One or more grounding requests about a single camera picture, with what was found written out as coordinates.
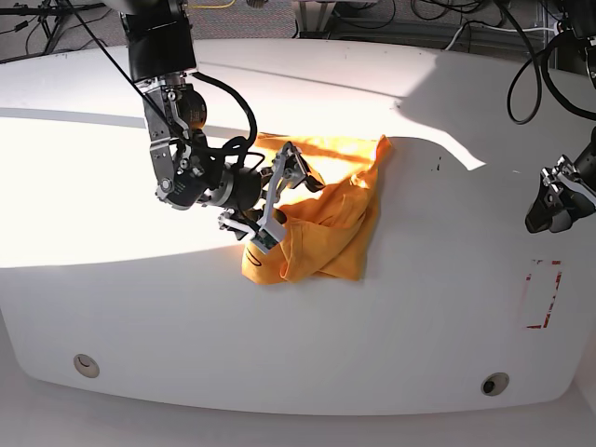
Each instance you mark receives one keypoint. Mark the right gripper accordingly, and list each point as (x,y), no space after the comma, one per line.
(248,196)

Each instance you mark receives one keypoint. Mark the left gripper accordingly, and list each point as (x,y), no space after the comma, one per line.
(577,180)

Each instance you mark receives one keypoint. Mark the orange T-shirt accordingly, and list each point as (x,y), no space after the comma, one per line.
(329,232)

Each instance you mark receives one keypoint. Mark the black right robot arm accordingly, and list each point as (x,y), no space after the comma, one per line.
(188,170)

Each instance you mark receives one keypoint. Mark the red tape rectangle marking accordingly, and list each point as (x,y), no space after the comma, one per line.
(542,285)

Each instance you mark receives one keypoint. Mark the right table grommet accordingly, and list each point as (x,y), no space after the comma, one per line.
(495,384)

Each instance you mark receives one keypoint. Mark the table grommet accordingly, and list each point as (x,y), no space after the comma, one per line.
(86,366)
(495,384)

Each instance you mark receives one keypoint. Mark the left table grommet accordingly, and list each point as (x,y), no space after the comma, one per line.
(86,366)

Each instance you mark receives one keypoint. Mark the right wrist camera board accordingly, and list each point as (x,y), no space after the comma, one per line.
(265,241)

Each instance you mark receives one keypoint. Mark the aluminium frame profile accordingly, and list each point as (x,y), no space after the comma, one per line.
(311,15)

